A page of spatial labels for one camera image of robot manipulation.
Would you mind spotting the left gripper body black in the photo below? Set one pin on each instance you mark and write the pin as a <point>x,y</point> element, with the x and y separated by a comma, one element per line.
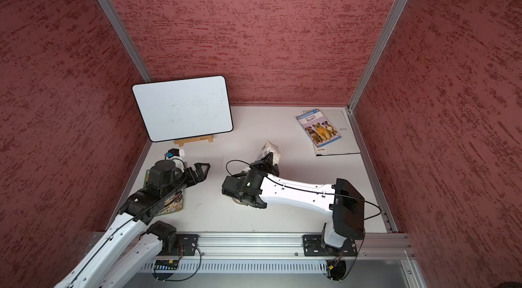
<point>181,180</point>

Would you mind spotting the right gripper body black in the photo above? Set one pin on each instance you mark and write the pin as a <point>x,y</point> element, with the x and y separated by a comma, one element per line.
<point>260,203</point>

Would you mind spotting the oats bag white purple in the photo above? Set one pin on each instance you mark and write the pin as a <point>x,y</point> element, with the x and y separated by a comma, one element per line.
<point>268,148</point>

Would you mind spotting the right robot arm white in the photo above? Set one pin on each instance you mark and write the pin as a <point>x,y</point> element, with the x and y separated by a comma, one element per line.
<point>340,202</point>

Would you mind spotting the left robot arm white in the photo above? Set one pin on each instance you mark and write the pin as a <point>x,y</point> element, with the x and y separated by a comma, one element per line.
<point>134,237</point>

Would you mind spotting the colourful history magazine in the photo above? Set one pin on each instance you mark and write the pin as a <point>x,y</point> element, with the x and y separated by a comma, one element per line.
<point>173,204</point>

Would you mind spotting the wooden board stand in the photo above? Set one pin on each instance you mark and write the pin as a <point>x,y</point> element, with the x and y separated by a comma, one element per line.
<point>182,142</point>

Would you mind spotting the dog book blue cover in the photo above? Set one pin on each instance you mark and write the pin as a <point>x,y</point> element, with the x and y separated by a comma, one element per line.
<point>318,128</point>

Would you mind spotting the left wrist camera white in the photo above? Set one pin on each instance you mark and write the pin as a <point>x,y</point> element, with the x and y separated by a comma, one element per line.
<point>171,153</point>

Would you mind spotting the white board black frame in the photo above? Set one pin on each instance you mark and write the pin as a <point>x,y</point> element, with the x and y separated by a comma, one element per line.
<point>186,108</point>

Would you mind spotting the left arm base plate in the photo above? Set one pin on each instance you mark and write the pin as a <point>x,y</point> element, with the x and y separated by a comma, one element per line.
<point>185,244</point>

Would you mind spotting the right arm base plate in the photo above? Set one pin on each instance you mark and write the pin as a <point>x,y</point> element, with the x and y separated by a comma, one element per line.
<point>313,246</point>

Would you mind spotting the aluminium front rail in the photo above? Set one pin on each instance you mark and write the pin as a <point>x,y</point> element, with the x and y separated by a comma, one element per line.
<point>274,253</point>

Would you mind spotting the left aluminium corner post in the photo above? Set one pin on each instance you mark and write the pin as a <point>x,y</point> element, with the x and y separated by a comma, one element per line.
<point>125,38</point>

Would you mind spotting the aluminium corner post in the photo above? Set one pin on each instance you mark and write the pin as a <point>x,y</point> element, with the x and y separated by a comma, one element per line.
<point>384,36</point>
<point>125,38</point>

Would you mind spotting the right aluminium corner post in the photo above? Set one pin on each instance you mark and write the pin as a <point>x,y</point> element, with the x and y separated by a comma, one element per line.
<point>384,36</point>

